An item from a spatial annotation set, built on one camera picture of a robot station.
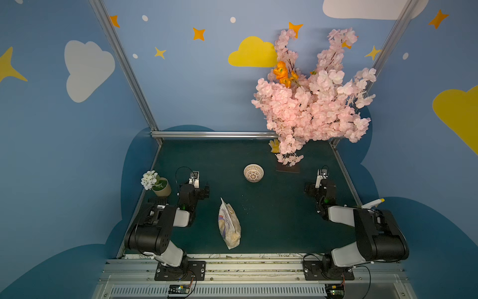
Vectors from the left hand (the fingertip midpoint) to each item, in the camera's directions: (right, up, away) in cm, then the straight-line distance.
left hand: (197, 179), depth 94 cm
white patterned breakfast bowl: (+30, +3, +10) cm, 32 cm away
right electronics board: (+60, -41, -22) cm, 76 cm away
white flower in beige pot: (-18, -3, -2) cm, 19 cm away
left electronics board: (-1, -41, -22) cm, 46 cm away
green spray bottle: (+78, -8, -18) cm, 81 cm away
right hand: (+64, -1, +1) cm, 64 cm away
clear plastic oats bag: (+18, -15, -23) cm, 33 cm away
